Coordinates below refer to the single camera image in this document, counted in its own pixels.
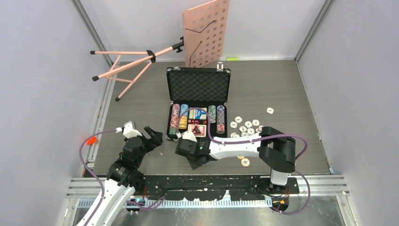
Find black poker set case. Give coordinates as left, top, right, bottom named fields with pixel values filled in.
left=166, top=67, right=231, bottom=141

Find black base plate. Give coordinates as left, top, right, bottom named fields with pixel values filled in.
left=134, top=175, right=299, bottom=201

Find red white chip stack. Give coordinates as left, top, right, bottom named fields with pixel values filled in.
left=169, top=104, right=180, bottom=128

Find blue yellow chip stack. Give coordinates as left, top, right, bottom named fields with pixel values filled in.
left=178, top=104, right=189, bottom=129

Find pink music stand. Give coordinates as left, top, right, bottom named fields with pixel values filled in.
left=90, top=0, right=230, bottom=101

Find white poker chip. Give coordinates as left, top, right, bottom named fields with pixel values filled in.
left=247, top=128, right=255, bottom=135
left=245, top=121, right=253, bottom=128
left=230, top=133, right=240, bottom=138
left=230, top=121, right=238, bottom=129
left=239, top=126, right=247, bottom=133
left=266, top=107, right=274, bottom=114
left=234, top=116, right=243, bottom=123
left=252, top=120, right=260, bottom=126

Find green tape piece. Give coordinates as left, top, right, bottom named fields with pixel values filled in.
left=226, top=57, right=239, bottom=61

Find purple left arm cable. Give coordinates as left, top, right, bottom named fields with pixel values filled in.
left=78, top=129, right=168, bottom=226

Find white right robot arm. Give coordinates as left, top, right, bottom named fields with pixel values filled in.
left=175, top=127, right=296, bottom=193

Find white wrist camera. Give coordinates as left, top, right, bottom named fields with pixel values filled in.
left=116, top=121, right=142, bottom=139
left=176, top=130, right=198, bottom=143

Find red playing card deck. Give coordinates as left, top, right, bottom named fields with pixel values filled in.
left=188, top=124, right=207, bottom=137

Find blue red chip stack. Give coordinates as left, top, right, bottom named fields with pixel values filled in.
left=216, top=105, right=225, bottom=134

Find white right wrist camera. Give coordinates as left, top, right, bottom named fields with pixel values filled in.
left=176, top=130, right=198, bottom=143

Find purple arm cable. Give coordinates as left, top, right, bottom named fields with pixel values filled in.
left=176, top=107, right=311, bottom=217
left=78, top=129, right=168, bottom=226

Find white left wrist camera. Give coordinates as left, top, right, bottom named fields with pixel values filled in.
left=116, top=121, right=142, bottom=139

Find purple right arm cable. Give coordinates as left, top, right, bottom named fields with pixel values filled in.
left=176, top=107, right=311, bottom=217

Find green white chip stack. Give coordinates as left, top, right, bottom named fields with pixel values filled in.
left=208, top=105, right=216, bottom=123

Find orange clip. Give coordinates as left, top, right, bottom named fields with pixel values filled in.
left=86, top=136, right=97, bottom=145

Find blue playing card deck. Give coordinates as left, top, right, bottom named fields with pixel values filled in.
left=188, top=107, right=207, bottom=120

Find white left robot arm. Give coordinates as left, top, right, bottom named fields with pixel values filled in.
left=77, top=121, right=163, bottom=226

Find green poker chip stack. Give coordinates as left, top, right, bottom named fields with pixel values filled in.
left=168, top=127, right=178, bottom=136

